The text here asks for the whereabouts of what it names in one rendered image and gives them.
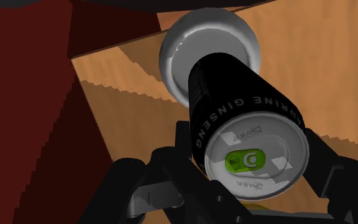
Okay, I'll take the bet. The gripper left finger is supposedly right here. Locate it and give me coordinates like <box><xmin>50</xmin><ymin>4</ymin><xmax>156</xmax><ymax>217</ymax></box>
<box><xmin>78</xmin><ymin>120</ymin><xmax>254</xmax><ymax>224</ymax></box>

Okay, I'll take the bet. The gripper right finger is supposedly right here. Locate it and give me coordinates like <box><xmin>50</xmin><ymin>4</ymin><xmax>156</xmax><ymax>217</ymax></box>
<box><xmin>301</xmin><ymin>127</ymin><xmax>358</xmax><ymax>224</ymax></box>

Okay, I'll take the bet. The black drink can green tab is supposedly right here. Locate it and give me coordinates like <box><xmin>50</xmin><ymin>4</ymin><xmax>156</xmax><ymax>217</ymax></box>
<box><xmin>187</xmin><ymin>52</ymin><xmax>310</xmax><ymax>201</ymax></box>

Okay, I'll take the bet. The white bowl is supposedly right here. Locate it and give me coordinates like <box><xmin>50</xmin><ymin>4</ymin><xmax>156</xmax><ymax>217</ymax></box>
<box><xmin>158</xmin><ymin>7</ymin><xmax>262</xmax><ymax>109</ymax></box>

